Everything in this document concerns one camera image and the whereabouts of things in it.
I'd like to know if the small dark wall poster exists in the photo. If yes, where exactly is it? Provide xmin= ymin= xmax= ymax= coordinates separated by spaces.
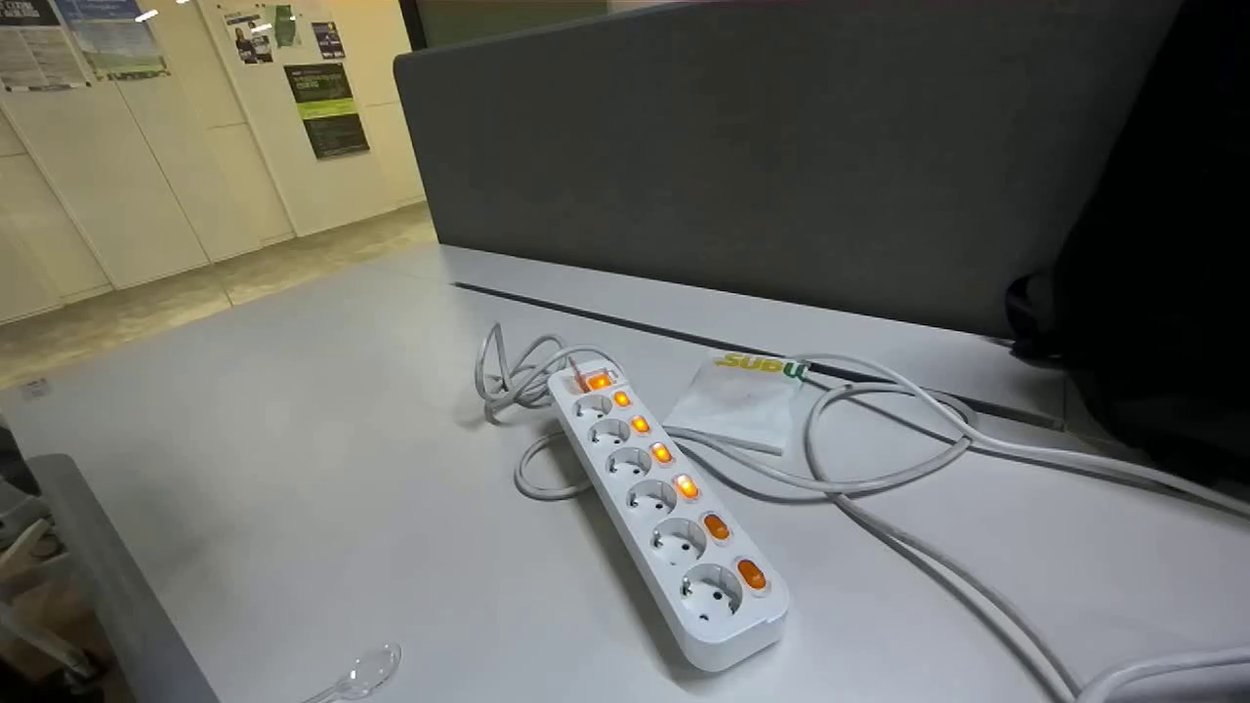
xmin=223 ymin=12 xmax=274 ymax=64

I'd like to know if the white six-socket power strip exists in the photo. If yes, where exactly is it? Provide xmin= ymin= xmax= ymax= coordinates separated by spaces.
xmin=547 ymin=364 xmax=791 ymax=673

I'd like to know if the white plastic packet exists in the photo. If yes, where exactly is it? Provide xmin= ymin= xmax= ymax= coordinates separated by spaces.
xmin=667 ymin=353 xmax=801 ymax=457

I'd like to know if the clear plastic object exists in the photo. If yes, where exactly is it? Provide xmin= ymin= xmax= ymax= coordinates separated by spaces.
xmin=307 ymin=643 xmax=402 ymax=703

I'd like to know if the grey desk divider panel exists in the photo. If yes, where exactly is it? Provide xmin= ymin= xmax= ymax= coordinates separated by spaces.
xmin=396 ymin=0 xmax=1186 ymax=331

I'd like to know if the green and black wall poster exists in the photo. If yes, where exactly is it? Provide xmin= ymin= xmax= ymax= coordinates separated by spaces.
xmin=284 ymin=64 xmax=366 ymax=159

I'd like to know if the wall poster top left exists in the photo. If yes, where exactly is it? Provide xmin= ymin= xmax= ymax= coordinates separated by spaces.
xmin=0 ymin=0 xmax=170 ymax=94

